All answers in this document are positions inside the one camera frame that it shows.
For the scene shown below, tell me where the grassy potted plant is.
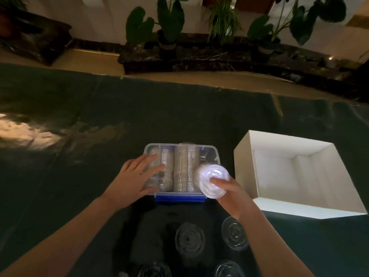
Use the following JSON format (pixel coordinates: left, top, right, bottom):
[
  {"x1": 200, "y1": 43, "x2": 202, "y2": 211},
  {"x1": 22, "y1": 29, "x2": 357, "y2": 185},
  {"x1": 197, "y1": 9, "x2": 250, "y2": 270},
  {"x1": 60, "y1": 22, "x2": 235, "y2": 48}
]
[{"x1": 205, "y1": 0, "x2": 241, "y2": 45}]

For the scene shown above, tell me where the person's left hand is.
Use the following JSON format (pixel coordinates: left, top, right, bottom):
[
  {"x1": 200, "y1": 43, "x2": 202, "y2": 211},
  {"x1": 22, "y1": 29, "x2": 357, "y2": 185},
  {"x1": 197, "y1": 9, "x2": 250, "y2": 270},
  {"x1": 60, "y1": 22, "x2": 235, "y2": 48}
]
[{"x1": 102, "y1": 154, "x2": 167, "y2": 211}]

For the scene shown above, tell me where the brown wooden door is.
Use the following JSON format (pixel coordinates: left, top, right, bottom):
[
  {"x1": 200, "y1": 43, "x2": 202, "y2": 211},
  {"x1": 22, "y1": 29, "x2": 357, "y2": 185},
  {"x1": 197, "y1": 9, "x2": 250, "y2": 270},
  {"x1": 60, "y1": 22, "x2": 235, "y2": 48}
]
[{"x1": 235, "y1": 0, "x2": 276, "y2": 13}]

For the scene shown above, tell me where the person's left forearm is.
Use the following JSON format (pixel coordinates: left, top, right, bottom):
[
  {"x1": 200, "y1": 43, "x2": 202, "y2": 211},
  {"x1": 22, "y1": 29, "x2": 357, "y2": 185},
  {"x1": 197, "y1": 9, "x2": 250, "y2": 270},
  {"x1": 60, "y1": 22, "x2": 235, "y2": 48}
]
[{"x1": 0, "y1": 195, "x2": 125, "y2": 277}]

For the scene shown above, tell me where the person's right hand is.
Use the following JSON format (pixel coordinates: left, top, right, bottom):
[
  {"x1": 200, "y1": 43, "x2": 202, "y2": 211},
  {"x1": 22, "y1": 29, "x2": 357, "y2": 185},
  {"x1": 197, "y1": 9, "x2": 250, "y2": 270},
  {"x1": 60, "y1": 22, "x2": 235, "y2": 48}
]
[{"x1": 209, "y1": 175, "x2": 260, "y2": 222}]

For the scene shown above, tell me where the clear plastic lid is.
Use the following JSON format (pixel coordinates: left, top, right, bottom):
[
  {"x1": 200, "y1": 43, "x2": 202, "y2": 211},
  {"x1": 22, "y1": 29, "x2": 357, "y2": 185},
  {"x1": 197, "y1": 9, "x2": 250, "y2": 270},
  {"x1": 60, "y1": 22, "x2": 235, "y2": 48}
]
[
  {"x1": 138, "y1": 261, "x2": 172, "y2": 277},
  {"x1": 175, "y1": 222, "x2": 206, "y2": 259},
  {"x1": 221, "y1": 216, "x2": 249, "y2": 251},
  {"x1": 214, "y1": 259, "x2": 246, "y2": 277}
]

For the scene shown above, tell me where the white cardboard box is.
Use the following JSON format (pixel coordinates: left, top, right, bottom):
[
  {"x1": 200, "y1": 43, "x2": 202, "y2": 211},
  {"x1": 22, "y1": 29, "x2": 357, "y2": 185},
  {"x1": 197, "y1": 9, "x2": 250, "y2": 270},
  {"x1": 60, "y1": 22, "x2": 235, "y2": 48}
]
[{"x1": 233, "y1": 130, "x2": 368, "y2": 220}]

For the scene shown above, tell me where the short dark marble ledge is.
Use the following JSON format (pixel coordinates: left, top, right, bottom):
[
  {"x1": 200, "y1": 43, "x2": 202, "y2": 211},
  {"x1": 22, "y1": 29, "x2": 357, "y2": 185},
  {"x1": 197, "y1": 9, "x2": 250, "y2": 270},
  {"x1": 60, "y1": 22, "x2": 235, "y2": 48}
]
[{"x1": 0, "y1": 10, "x2": 73, "y2": 67}]

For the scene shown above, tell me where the grassy plant terracotta pot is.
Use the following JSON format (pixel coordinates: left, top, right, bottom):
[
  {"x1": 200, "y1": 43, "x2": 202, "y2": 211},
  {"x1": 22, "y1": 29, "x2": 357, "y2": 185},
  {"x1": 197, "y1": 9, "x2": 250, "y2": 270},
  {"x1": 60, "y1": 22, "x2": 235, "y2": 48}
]
[{"x1": 0, "y1": 0, "x2": 29, "y2": 37}]

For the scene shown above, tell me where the clear bin with blue latches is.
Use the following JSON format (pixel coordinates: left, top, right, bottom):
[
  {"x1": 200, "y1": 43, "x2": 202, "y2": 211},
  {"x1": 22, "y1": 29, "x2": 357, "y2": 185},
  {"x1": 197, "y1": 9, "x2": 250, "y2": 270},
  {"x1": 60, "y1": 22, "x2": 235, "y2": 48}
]
[{"x1": 143, "y1": 143, "x2": 221, "y2": 203}]

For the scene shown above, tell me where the long dark marble planter ledge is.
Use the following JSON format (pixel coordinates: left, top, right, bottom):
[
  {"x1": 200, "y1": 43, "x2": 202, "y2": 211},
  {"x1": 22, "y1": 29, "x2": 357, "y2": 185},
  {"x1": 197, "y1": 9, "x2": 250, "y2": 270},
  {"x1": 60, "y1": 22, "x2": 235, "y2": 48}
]
[{"x1": 118, "y1": 33, "x2": 369, "y2": 103}]

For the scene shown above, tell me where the large-leaf potted plant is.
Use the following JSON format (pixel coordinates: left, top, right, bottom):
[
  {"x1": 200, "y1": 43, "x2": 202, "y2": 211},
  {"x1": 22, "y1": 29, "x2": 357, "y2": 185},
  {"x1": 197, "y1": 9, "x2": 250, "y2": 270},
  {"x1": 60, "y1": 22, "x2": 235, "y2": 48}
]
[
  {"x1": 247, "y1": 0, "x2": 347, "y2": 62},
  {"x1": 126, "y1": 0, "x2": 190, "y2": 60}
]

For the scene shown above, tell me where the person's right forearm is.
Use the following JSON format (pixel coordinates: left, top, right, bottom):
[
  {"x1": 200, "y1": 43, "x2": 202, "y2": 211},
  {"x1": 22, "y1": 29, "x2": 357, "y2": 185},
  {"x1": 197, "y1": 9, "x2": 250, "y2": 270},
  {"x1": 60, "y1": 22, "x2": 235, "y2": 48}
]
[{"x1": 238, "y1": 204, "x2": 315, "y2": 277}]

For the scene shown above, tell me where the dark green table cover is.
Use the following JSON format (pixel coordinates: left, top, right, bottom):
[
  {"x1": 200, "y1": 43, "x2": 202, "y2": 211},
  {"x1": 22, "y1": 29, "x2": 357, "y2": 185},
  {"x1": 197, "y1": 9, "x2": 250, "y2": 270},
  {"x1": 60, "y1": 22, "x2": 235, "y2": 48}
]
[{"x1": 0, "y1": 62, "x2": 369, "y2": 277}]

